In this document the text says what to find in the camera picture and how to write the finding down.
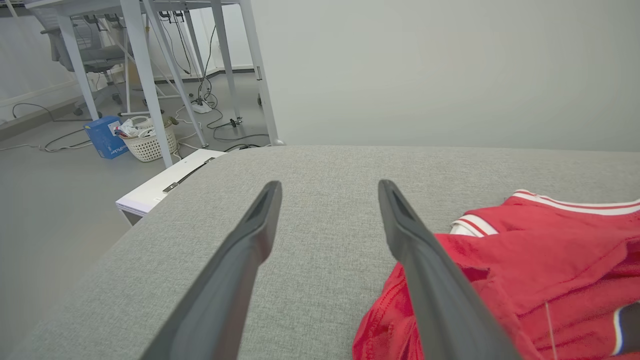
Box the white equipment box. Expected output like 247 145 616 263
115 148 227 227

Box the red and white jersey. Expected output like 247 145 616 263
352 189 640 360

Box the long dark floor cable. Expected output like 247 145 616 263
0 102 95 154

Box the grey office chair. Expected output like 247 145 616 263
29 4 132 119

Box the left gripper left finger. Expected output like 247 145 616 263
140 180 284 360

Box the black strap handle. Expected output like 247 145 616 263
162 157 216 194

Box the blue cardboard box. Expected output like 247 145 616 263
83 115 130 160

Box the white metal table frame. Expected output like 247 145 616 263
24 0 251 169

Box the white laundry basket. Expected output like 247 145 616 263
116 115 179 163

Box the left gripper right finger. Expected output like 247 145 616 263
377 178 524 360

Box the black floor cable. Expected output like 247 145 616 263
197 25 272 152

